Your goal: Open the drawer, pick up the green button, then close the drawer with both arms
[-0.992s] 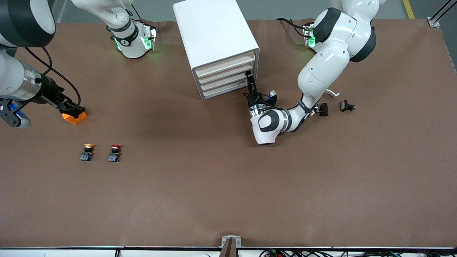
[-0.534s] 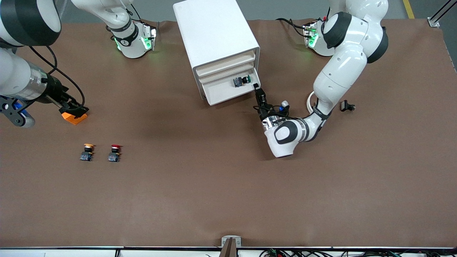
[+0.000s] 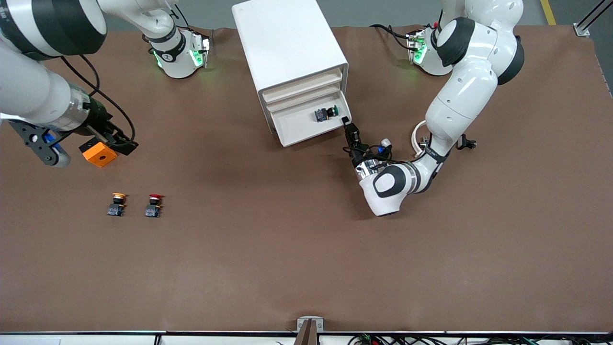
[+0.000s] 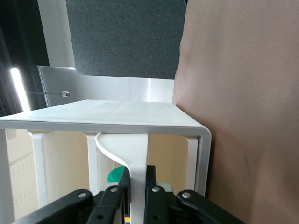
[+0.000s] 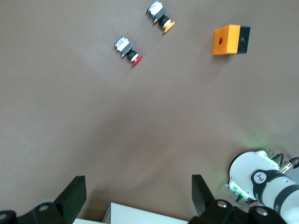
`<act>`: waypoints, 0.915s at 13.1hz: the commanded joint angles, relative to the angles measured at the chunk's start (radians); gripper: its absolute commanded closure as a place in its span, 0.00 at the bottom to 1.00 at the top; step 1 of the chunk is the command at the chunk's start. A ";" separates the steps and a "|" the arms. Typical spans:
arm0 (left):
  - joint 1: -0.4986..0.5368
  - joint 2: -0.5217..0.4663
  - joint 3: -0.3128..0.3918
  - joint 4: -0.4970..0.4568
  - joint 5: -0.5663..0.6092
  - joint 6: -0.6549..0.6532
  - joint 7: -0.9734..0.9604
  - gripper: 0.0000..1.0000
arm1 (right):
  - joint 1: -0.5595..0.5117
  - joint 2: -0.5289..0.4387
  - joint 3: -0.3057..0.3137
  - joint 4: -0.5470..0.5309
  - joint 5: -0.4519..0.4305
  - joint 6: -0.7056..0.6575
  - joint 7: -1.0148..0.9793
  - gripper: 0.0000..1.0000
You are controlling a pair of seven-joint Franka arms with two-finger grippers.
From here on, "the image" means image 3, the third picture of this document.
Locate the black base power cable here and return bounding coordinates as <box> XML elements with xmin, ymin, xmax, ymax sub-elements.
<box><xmin>175</xmin><ymin>7</ymin><xmax>214</xmax><ymax>36</ymax></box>
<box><xmin>371</xmin><ymin>24</ymin><xmax>413</xmax><ymax>51</ymax></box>

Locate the green push button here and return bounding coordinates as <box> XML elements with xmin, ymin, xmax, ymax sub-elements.
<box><xmin>315</xmin><ymin>105</ymin><xmax>339</xmax><ymax>123</ymax></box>

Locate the aluminium frame profile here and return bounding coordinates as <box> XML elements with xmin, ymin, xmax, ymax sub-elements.
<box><xmin>574</xmin><ymin>0</ymin><xmax>613</xmax><ymax>37</ymax></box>

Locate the white semicircular pipe clamp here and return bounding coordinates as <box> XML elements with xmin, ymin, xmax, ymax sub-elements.
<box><xmin>412</xmin><ymin>120</ymin><xmax>429</xmax><ymax>156</ymax></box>

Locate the white table front rail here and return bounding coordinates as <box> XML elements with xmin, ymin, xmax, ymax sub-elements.
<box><xmin>0</xmin><ymin>331</ymin><xmax>613</xmax><ymax>345</ymax></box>

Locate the tangled cable bundle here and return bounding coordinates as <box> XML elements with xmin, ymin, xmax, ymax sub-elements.
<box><xmin>347</xmin><ymin>334</ymin><xmax>613</xmax><ymax>345</ymax></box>

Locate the red push button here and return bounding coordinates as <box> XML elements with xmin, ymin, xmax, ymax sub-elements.
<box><xmin>145</xmin><ymin>194</ymin><xmax>164</xmax><ymax>218</ymax></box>

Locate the orange box with hole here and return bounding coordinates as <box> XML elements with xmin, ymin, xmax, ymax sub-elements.
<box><xmin>79</xmin><ymin>137</ymin><xmax>118</xmax><ymax>168</ymax></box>

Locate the yellow push button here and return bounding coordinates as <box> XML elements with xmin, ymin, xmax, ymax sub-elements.
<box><xmin>107</xmin><ymin>193</ymin><xmax>127</xmax><ymax>217</ymax></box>

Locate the metal bracket with post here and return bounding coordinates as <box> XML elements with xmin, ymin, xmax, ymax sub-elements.
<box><xmin>293</xmin><ymin>316</ymin><xmax>325</xmax><ymax>345</ymax></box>

